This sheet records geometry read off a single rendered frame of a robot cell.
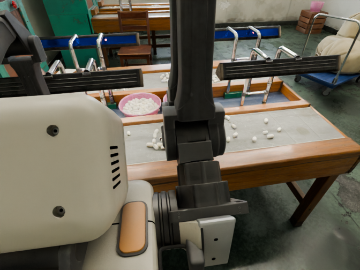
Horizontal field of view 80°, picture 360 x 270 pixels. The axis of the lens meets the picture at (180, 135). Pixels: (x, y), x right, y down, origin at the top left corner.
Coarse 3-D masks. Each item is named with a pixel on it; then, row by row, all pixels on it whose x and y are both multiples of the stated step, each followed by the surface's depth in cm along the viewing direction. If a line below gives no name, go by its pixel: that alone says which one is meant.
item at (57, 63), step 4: (56, 60) 97; (88, 60) 97; (92, 60) 98; (52, 64) 93; (56, 64) 94; (60, 64) 99; (88, 64) 93; (92, 64) 96; (96, 64) 104; (52, 68) 91; (56, 68) 94; (60, 68) 101; (88, 68) 91; (92, 68) 104; (96, 68) 105; (48, 72) 87; (52, 72) 89; (64, 72) 103; (44, 76) 87; (48, 76) 87; (52, 76) 88; (100, 92) 112; (100, 96) 114; (104, 96) 115; (104, 100) 116; (104, 104) 117
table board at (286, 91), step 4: (284, 84) 161; (284, 88) 160; (288, 88) 156; (284, 92) 160; (288, 92) 156; (292, 92) 152; (288, 96) 157; (292, 96) 152; (296, 96) 148; (300, 96) 147; (292, 100) 153; (296, 100) 149; (312, 108) 136; (316, 112) 132; (332, 124) 123; (336, 128) 121; (340, 132) 118; (344, 136) 115; (356, 164) 111; (352, 168) 113; (348, 172) 115
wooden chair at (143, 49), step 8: (120, 16) 291; (128, 16) 293; (136, 16) 293; (144, 16) 293; (120, 24) 296; (120, 32) 302; (120, 48) 304; (128, 48) 305; (136, 48) 305; (144, 48) 305; (120, 56) 289; (128, 56) 290; (136, 56) 290; (144, 56) 291; (128, 64) 334; (136, 64) 335; (144, 64) 335; (152, 64) 335
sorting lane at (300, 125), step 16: (256, 112) 132; (272, 112) 132; (288, 112) 132; (304, 112) 132; (128, 128) 120; (144, 128) 120; (160, 128) 120; (240, 128) 120; (256, 128) 120; (272, 128) 120; (288, 128) 120; (304, 128) 120; (320, 128) 120; (128, 144) 110; (144, 144) 110; (240, 144) 110; (256, 144) 110; (272, 144) 110; (288, 144) 110; (128, 160) 102; (144, 160) 102; (160, 160) 101
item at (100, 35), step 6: (72, 36) 124; (102, 36) 128; (72, 42) 119; (96, 42) 120; (72, 48) 119; (72, 54) 120; (102, 54) 124; (102, 60) 125; (78, 66) 126; (102, 66) 128; (108, 90) 138; (108, 102) 146; (114, 102) 145; (114, 108) 147
